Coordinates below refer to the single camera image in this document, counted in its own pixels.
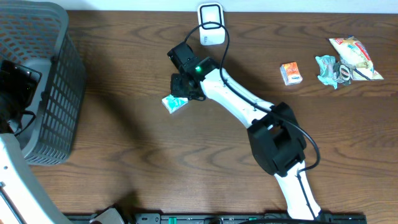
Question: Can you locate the teal small box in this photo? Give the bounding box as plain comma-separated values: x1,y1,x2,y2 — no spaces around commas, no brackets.
162,95,189,114

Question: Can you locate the orange small box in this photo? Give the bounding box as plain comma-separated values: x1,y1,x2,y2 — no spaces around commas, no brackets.
280,62,303,86

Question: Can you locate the teal snack packet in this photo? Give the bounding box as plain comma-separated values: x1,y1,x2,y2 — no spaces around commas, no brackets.
315,55,338,89

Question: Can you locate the black round-logo packet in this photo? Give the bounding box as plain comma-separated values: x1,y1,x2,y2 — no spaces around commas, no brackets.
333,62,351,86

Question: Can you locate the yellow snack bag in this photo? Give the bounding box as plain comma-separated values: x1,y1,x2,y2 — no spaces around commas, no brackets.
328,36,384,81

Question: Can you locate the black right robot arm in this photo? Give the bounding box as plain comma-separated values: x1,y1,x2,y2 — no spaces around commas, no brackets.
167,42,321,220

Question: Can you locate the white barcode scanner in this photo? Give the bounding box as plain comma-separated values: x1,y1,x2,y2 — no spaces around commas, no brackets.
197,2,226,45

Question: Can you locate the grey plastic mesh basket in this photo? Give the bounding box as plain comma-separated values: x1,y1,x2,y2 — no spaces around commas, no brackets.
1,1,87,166

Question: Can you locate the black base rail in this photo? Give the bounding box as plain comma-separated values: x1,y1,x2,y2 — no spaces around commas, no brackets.
65,204,368,224

